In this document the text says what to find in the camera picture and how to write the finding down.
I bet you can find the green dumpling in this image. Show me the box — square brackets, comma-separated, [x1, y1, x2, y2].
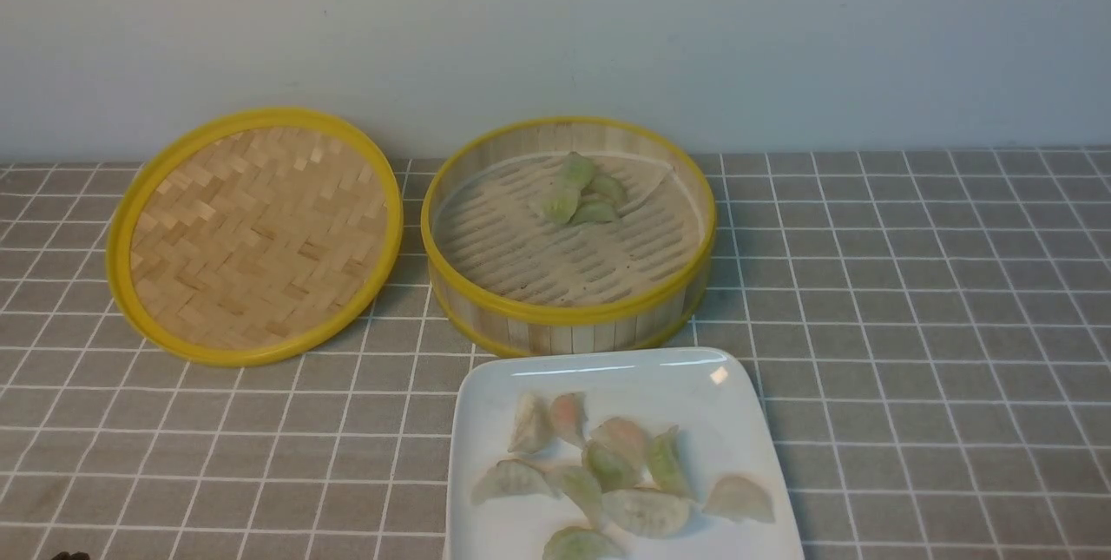
[538, 180, 582, 224]
[569, 199, 621, 224]
[558, 152, 598, 192]
[588, 172, 628, 208]

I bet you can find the pink dumpling plate top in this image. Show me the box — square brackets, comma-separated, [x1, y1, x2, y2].
[549, 392, 585, 449]

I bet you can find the pink dumpling plate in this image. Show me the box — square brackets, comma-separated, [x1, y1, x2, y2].
[549, 392, 585, 449]
[588, 416, 649, 470]

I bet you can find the pale dumpling plate top left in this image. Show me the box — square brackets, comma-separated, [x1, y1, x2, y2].
[508, 392, 553, 456]

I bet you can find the pink dumpling plate centre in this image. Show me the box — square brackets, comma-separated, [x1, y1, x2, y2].
[588, 416, 649, 470]

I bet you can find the white square plate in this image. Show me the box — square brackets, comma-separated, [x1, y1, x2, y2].
[444, 347, 803, 559]

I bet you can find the pale dumpling plate far left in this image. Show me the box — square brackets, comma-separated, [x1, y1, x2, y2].
[470, 458, 560, 507]

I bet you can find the pale green dumpling plate middle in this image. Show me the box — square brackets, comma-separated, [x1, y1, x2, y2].
[546, 464, 604, 529]

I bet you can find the green dumpling plate right centre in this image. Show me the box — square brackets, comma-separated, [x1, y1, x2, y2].
[645, 426, 695, 500]

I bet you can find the pale dumpling plate lower centre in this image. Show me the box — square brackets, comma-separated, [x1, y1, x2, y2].
[601, 488, 692, 539]

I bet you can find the green dumpling plate bottom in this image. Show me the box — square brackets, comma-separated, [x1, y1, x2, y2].
[542, 527, 625, 560]

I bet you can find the pale dumpling plate far right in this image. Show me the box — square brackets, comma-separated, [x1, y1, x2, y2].
[702, 474, 775, 524]

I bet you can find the yellow rimmed bamboo steamer basket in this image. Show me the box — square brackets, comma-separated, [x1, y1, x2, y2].
[420, 116, 717, 358]

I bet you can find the white steamer liner cloth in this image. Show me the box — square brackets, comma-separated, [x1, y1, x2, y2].
[431, 153, 709, 307]

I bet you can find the yellow rimmed bamboo steamer lid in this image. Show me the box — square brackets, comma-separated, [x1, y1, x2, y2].
[106, 108, 404, 367]

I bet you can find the grey checked tablecloth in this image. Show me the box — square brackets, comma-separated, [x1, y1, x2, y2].
[1, 148, 1110, 559]

